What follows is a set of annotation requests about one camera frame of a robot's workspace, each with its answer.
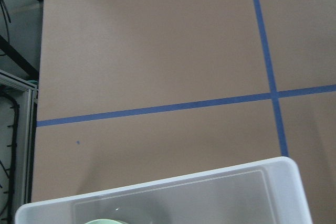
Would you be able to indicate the light green bowl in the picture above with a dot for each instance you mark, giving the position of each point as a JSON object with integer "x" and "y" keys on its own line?
{"x": 106, "y": 221}

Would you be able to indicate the clear plastic storage box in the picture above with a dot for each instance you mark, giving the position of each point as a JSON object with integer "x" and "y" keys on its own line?
{"x": 267, "y": 191}

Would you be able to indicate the aluminium frame rail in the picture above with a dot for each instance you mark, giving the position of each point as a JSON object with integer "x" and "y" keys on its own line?
{"x": 18, "y": 101}

